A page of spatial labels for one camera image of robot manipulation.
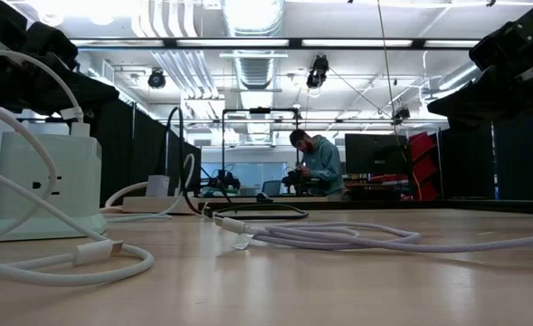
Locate black curtain partition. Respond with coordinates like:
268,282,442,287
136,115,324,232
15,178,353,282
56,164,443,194
440,112,533,201
89,99,203,205

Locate white power strip with cord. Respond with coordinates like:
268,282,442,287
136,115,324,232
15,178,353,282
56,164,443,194
100,180,200,216

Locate red storage bin rack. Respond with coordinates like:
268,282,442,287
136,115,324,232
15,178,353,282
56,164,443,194
408,130,442,201

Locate black aluminium table frame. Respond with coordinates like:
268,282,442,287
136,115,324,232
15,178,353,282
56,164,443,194
0,195,533,216

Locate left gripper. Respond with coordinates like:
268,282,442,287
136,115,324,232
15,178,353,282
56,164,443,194
0,0,120,120

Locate grey office chair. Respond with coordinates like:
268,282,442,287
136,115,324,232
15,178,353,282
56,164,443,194
261,179,283,197

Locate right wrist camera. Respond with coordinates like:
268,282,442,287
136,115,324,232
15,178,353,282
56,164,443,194
468,16,533,83

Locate light blue braided USB cable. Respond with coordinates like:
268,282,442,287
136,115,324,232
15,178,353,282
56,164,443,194
101,152,197,224

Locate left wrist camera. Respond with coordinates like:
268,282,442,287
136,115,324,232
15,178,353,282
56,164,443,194
24,21,80,72

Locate lavender white USB cable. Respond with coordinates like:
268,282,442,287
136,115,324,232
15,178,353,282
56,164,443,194
214,216,533,254

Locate small white wall charger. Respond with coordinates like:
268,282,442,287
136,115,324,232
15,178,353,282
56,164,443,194
146,174,171,198

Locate person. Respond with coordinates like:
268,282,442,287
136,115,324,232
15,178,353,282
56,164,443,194
288,129,347,198

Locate background robot station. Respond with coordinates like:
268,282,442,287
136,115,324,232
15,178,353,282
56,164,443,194
200,158,243,197

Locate black metal gantry frame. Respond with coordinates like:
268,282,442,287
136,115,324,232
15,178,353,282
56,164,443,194
221,107,300,173

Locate black computer monitor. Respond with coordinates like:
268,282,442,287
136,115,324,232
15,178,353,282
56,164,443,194
344,133,411,176

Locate white mint cube charger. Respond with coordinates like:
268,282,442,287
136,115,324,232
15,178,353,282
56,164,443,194
0,130,109,244

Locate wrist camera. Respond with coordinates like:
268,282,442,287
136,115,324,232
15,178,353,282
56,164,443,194
24,21,80,72
468,16,533,83

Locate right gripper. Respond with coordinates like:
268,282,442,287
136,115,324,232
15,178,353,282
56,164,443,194
426,0,533,132

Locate black USB cable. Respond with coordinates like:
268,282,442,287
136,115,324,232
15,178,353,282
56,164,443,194
164,106,310,222

